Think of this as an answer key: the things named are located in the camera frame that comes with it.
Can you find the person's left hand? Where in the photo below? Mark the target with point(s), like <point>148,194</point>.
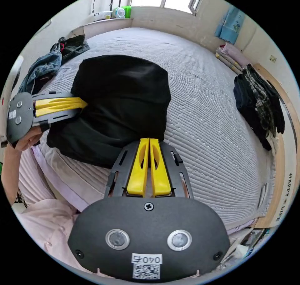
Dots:
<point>28,140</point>

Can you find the person's body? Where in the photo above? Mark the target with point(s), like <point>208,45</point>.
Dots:
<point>46,224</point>

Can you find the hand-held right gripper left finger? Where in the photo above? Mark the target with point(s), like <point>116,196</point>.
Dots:
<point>138,172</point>

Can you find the black jacket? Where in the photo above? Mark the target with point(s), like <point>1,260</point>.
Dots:
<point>122,90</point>

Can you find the folded pastel bedding stack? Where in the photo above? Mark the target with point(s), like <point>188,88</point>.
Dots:
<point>232,55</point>

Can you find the pile of dark clothes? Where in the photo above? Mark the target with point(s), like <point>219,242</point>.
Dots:
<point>253,102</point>

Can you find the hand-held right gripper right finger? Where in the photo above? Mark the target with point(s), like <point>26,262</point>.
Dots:
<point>160,174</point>

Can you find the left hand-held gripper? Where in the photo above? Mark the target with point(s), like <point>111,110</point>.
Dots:
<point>20,118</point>

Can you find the bed with grey quilt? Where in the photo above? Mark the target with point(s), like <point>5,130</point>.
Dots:
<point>199,125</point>

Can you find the blue curtain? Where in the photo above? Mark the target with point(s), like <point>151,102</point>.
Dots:
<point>230,27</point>

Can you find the pile of clothes with jeans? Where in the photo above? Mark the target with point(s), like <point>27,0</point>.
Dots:
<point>44,67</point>

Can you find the person's left forearm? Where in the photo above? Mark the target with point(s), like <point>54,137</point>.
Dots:
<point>8,172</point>

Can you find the white shelf with small items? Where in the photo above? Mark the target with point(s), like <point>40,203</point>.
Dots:
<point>120,13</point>

